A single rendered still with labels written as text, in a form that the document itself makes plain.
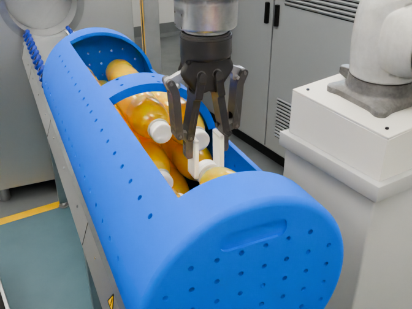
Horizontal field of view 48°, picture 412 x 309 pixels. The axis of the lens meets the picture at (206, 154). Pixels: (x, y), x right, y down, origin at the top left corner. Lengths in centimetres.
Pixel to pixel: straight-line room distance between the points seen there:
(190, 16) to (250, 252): 31
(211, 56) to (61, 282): 177
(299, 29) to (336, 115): 162
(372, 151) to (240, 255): 56
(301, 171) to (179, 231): 74
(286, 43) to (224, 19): 213
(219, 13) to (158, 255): 32
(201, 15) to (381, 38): 50
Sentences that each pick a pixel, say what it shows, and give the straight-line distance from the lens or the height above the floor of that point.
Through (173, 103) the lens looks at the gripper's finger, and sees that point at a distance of 69.
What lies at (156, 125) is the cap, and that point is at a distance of 83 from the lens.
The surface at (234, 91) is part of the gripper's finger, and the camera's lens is 73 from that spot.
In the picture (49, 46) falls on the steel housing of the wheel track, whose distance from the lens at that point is 233.
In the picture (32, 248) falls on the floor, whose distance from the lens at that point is 252.
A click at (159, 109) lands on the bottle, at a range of 87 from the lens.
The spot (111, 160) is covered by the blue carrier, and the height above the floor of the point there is 119.
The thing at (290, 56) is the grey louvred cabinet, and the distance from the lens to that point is 275.
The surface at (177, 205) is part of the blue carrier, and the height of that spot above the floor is 121.
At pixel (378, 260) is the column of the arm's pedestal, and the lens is 122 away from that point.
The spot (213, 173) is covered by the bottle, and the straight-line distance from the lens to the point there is 71.
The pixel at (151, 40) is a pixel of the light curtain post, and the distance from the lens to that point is 190.
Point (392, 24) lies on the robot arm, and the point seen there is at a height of 130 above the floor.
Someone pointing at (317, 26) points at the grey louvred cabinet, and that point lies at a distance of 257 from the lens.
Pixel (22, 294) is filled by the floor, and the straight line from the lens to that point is 229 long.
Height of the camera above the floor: 152
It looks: 28 degrees down
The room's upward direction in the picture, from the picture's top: straight up
